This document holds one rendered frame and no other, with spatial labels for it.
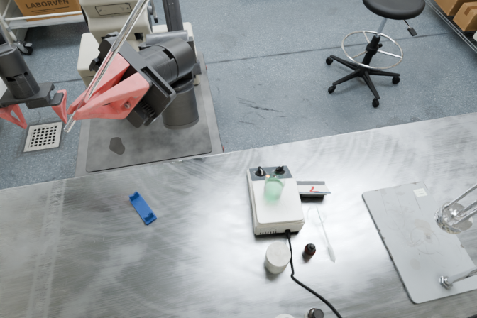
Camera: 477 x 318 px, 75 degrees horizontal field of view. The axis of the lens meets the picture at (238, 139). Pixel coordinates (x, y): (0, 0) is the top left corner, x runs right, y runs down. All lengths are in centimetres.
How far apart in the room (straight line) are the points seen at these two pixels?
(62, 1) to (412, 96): 259
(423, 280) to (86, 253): 86
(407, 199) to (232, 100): 143
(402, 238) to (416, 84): 179
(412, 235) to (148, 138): 115
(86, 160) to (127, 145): 19
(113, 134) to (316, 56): 165
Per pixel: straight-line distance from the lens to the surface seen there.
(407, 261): 96
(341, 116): 219
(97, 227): 96
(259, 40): 268
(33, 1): 279
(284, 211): 82
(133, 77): 36
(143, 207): 93
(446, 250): 102
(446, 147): 123
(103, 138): 164
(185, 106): 47
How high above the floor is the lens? 158
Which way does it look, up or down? 54 degrees down
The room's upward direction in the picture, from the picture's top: 1 degrees clockwise
